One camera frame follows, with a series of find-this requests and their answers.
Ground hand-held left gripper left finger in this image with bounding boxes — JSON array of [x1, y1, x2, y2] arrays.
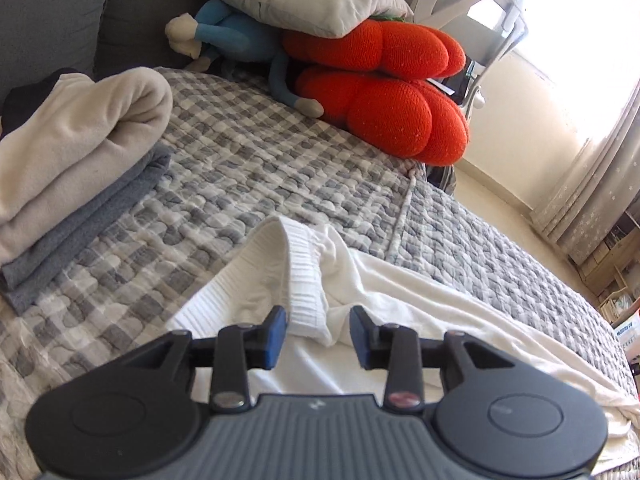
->
[[140, 305, 288, 411]]

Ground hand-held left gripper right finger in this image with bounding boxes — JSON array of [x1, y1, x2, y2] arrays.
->
[[349, 305, 506, 411]]

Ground white pants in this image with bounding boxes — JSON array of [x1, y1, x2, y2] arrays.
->
[[165, 216, 640, 466]]

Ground blue-grey folded towel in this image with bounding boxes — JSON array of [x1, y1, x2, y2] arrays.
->
[[0, 142, 173, 317]]

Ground red knit cushion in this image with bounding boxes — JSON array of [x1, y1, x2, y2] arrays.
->
[[281, 17, 471, 166]]

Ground wooden shelf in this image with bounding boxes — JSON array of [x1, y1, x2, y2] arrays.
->
[[570, 210, 640, 321]]

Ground white box with items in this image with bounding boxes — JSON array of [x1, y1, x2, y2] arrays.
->
[[617, 305, 640, 361]]

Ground beige fleece blanket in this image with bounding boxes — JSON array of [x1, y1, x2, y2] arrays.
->
[[0, 66, 174, 266]]

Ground beige star curtain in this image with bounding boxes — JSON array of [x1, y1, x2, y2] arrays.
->
[[530, 82, 640, 266]]

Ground blue plush toy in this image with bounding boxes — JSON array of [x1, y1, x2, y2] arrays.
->
[[165, 0, 326, 120]]

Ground dark navy cloth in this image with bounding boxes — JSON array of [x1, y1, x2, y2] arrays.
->
[[0, 67, 81, 136]]

